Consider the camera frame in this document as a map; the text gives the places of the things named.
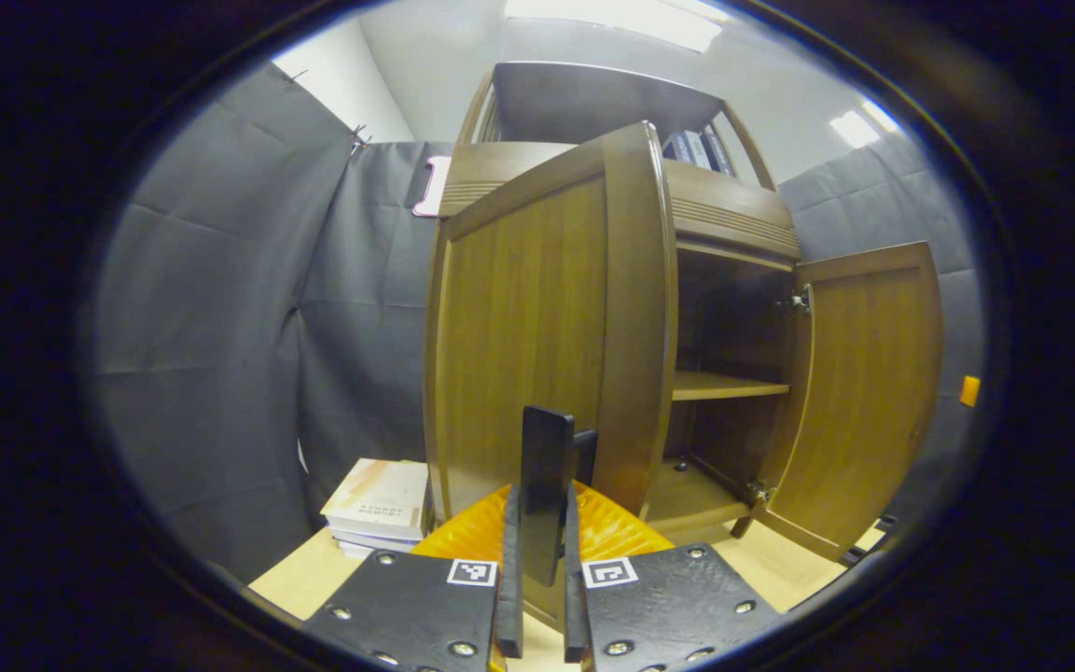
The small ceiling light panel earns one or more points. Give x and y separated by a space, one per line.
859 126

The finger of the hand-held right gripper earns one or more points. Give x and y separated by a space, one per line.
970 392

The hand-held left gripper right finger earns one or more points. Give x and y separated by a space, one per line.
575 607

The wooden shoe cabinet door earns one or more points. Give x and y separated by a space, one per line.
864 392
528 308

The metal door hinge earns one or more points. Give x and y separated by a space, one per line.
797 300
761 492

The white paperback book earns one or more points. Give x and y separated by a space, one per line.
369 552
374 541

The wooden double-door shoe cabinet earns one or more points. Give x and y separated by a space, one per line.
593 93

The dark grey book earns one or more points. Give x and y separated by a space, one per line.
718 151

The black backdrop cloth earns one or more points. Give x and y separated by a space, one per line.
211 308

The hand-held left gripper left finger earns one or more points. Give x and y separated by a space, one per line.
509 607

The blue book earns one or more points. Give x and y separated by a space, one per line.
677 149

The large ceiling light panel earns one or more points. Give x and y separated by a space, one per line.
621 20

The wooden inner cabinet shelf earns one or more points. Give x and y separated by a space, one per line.
724 384

